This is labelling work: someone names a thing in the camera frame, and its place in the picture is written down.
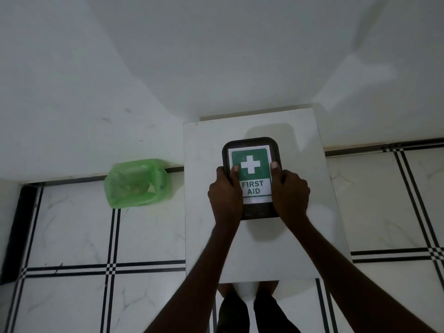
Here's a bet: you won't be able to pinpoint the person's right hand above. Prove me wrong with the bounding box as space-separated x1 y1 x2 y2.
269 161 311 224

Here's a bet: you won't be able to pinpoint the person's left hand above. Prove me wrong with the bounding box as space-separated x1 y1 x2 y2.
208 165 244 227

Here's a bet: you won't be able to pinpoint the black box with green label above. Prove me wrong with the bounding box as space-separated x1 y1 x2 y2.
222 137 283 220

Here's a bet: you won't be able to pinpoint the person's right forearm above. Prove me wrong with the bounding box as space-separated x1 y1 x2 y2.
282 215 438 333

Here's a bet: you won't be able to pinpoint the person's left forearm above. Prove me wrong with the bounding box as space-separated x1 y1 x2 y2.
144 220 241 333

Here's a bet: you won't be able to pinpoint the green plastic waste bin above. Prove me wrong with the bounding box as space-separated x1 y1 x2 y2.
104 159 171 209

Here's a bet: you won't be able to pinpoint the person's left foot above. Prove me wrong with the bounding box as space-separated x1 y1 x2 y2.
218 281 244 299

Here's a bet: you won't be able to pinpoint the person's foot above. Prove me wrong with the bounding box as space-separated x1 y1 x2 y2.
255 280 279 297
218 281 244 299

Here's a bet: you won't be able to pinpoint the person's right foot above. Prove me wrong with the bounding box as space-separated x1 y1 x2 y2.
255 280 279 297

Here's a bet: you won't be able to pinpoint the person's black trousers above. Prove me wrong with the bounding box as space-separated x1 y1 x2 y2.
216 290 293 333

